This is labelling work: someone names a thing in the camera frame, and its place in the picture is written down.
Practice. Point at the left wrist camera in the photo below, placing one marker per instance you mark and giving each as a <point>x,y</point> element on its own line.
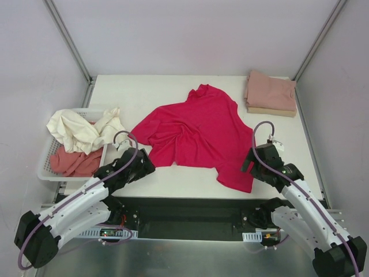
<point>122,146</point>

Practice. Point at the white plastic laundry basket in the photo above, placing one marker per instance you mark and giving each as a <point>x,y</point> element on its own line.
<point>45,172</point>

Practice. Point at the left slotted cable duct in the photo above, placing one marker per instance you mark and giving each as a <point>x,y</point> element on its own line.
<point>108,233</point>

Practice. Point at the magenta t shirt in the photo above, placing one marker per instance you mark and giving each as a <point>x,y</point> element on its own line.
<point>204,131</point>

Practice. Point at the folded tan t shirt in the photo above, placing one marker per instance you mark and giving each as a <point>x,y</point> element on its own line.
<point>268,111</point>

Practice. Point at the folded pink t shirt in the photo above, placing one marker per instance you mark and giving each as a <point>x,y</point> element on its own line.
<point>271,93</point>

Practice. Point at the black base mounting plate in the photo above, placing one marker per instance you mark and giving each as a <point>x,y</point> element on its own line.
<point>189,219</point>

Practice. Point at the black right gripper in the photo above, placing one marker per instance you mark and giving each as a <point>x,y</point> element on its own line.
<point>256,166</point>

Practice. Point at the dusty red t shirt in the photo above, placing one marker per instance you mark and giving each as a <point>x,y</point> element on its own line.
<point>75,164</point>

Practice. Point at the right aluminium frame post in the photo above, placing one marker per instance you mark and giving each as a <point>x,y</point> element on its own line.
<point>327,26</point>

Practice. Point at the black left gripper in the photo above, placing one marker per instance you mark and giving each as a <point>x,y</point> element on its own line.
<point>143,163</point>

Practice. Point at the aluminium front rail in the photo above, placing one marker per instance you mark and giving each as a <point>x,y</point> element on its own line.
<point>336,214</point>

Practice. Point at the cream white t shirt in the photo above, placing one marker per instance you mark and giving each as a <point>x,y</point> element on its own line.
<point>77,134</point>

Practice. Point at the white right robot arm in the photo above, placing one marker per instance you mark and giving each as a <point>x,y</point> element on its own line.
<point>333,251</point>

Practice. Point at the right slotted cable duct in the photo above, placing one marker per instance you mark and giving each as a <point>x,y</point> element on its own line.
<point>252,237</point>

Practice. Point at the slotted cable duct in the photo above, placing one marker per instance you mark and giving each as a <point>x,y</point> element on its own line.
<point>252,237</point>
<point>108,233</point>

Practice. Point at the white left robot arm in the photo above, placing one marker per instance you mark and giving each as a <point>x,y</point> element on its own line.
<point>41,236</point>

